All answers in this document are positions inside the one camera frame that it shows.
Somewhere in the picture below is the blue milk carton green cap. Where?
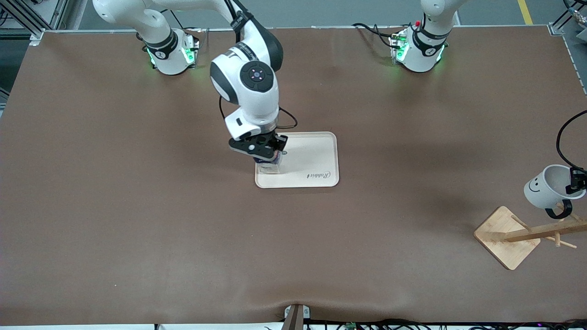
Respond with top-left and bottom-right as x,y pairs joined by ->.
255,155 -> 282,175

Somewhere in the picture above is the white smiley cup black handle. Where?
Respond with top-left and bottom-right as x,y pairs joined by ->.
524,165 -> 587,220

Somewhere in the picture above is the wooden cup rack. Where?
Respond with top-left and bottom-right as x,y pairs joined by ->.
473,203 -> 587,270

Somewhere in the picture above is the cream plastic tray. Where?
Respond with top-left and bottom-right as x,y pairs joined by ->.
255,132 -> 340,189

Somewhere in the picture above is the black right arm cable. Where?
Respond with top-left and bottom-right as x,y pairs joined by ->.
219,94 -> 298,130

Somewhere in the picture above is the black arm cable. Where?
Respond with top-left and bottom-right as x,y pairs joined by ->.
556,110 -> 587,169
219,94 -> 298,130

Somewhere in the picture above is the black base power cable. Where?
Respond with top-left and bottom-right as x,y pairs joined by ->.
352,22 -> 405,61

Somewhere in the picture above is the metal table clamp bracket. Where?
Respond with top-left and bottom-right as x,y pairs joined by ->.
283,304 -> 310,330

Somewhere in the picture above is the aluminium frame profile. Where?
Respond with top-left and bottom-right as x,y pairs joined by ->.
0,0 -> 69,46
548,0 -> 587,51

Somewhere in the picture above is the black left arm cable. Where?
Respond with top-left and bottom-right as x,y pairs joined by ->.
556,110 -> 587,169

